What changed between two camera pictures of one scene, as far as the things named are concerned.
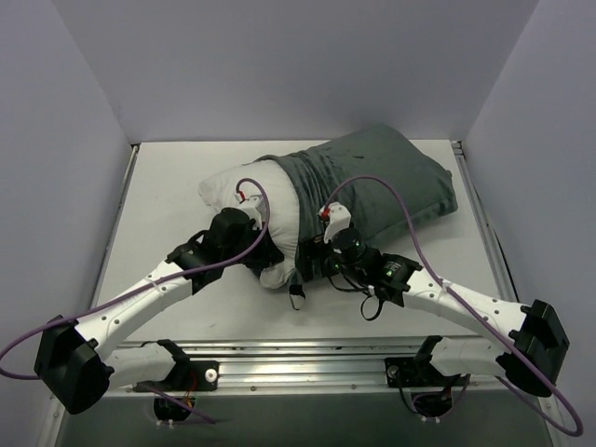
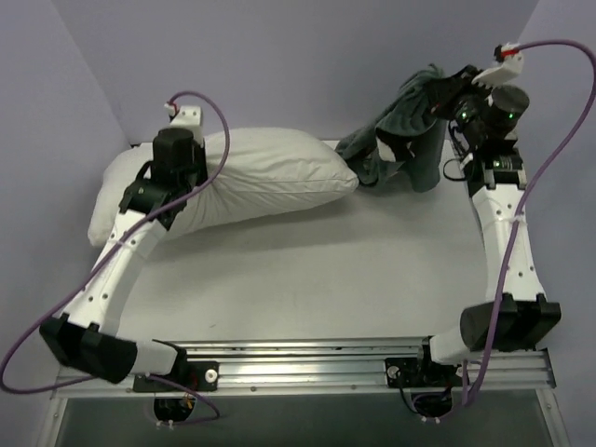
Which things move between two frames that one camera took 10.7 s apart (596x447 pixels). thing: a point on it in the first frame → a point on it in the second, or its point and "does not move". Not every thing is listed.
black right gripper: x=312 y=254 → x=447 y=93
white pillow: x=220 y=189 → x=266 y=171
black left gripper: x=268 y=254 → x=196 y=166
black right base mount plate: x=419 y=372 does not move
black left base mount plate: x=199 y=375 does not move
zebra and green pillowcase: x=385 y=181 → x=403 y=133
